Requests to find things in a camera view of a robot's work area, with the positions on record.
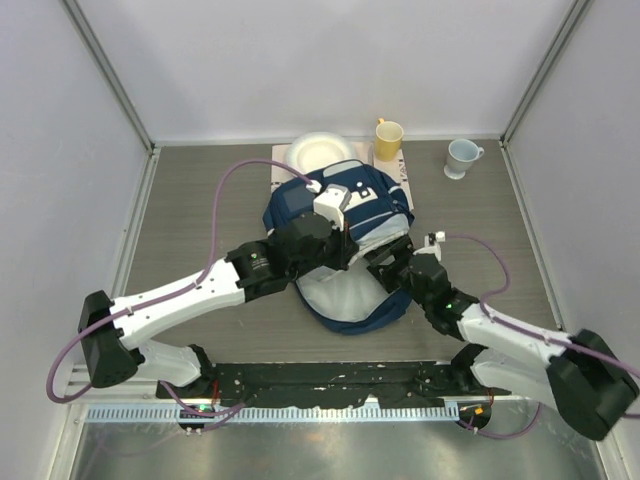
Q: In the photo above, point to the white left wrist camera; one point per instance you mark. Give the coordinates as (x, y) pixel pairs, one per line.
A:
(330, 202)

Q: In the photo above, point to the light blue mug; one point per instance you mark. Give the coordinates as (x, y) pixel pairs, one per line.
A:
(462, 154)

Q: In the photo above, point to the white paper plate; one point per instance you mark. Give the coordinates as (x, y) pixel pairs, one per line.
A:
(317, 150)

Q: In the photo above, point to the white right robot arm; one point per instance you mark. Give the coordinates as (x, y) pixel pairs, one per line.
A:
(577, 375)

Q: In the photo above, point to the blue student backpack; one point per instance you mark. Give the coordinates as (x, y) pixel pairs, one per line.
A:
(352, 301)

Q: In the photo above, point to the yellow mug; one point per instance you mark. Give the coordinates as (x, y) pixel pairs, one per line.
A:
(389, 136)

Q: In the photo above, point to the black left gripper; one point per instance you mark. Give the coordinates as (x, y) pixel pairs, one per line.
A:
(346, 250)

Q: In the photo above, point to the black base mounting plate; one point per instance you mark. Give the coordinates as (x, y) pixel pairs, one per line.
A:
(335, 385)

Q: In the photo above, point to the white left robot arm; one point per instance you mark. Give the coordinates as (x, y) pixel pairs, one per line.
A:
(117, 334)

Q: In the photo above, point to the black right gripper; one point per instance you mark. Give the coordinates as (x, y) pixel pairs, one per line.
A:
(401, 251)

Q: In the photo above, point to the patterned cloth placemat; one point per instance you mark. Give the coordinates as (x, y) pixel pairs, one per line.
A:
(396, 169)

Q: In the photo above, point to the slotted cable duct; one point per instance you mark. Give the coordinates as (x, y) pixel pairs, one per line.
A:
(369, 412)

